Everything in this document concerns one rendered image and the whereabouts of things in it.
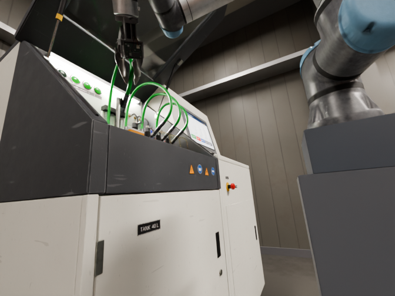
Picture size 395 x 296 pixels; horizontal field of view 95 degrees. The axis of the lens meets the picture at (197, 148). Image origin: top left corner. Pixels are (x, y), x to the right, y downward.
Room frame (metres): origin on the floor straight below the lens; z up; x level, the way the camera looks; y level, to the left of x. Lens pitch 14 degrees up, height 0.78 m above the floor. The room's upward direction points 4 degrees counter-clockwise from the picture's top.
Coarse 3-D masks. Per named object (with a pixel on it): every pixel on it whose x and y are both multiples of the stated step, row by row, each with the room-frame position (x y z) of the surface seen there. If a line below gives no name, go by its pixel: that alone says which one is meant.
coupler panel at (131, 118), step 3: (129, 108) 1.10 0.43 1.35; (129, 111) 1.10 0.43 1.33; (132, 111) 1.12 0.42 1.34; (135, 111) 1.14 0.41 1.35; (129, 114) 1.10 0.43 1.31; (138, 114) 1.17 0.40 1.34; (141, 114) 1.19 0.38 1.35; (129, 117) 1.10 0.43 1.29; (132, 117) 1.12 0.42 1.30; (135, 117) 1.13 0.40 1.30; (138, 117) 1.17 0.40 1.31; (129, 120) 1.10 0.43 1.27; (132, 120) 1.12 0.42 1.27; (138, 120) 1.17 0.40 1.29; (129, 123) 1.10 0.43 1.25; (129, 126) 1.10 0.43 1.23; (138, 126) 1.17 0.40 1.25; (138, 129) 1.17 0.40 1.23
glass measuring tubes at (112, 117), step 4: (104, 108) 0.91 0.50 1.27; (112, 108) 0.95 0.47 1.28; (104, 112) 0.94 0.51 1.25; (112, 112) 0.96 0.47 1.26; (104, 116) 0.94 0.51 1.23; (112, 116) 0.96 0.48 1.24; (120, 116) 1.02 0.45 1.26; (124, 116) 1.02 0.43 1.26; (112, 120) 0.96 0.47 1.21; (120, 120) 1.02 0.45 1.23; (112, 124) 0.96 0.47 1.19; (120, 124) 1.02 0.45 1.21
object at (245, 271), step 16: (160, 96) 1.16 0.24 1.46; (176, 96) 1.27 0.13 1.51; (160, 112) 1.17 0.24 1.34; (176, 112) 1.18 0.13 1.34; (192, 112) 1.44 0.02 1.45; (224, 176) 1.03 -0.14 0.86; (240, 176) 1.33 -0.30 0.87; (224, 192) 1.01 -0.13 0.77; (240, 192) 1.29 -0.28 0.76; (224, 208) 0.99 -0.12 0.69; (240, 208) 1.24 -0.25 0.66; (240, 224) 1.20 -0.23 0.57; (256, 224) 1.59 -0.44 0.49; (240, 240) 1.17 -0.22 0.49; (256, 240) 1.51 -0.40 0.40; (240, 256) 1.14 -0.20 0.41; (256, 256) 1.46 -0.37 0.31; (240, 272) 1.12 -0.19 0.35; (256, 272) 1.41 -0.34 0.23; (240, 288) 1.09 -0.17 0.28; (256, 288) 1.37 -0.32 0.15
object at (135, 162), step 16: (112, 128) 0.40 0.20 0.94; (112, 144) 0.41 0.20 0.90; (128, 144) 0.45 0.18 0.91; (144, 144) 0.49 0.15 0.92; (160, 144) 0.56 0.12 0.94; (112, 160) 0.41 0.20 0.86; (128, 160) 0.45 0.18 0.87; (144, 160) 0.49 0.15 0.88; (160, 160) 0.56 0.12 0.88; (176, 160) 0.63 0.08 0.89; (192, 160) 0.73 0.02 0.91; (208, 160) 0.86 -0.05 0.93; (112, 176) 0.41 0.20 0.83; (128, 176) 0.45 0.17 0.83; (144, 176) 0.49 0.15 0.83; (160, 176) 0.55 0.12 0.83; (176, 176) 0.63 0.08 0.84; (192, 176) 0.72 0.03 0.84; (208, 176) 0.85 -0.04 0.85; (112, 192) 0.41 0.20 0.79; (128, 192) 0.45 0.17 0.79; (144, 192) 0.52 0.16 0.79
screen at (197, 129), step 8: (184, 120) 1.24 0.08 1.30; (192, 120) 1.37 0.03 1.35; (200, 120) 1.54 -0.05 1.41; (192, 128) 1.32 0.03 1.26; (200, 128) 1.48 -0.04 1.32; (208, 128) 1.66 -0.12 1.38; (192, 136) 1.28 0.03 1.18; (200, 136) 1.42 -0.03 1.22; (208, 136) 1.58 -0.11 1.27; (200, 144) 1.36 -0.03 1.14; (208, 144) 1.51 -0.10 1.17; (216, 152) 1.63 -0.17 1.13
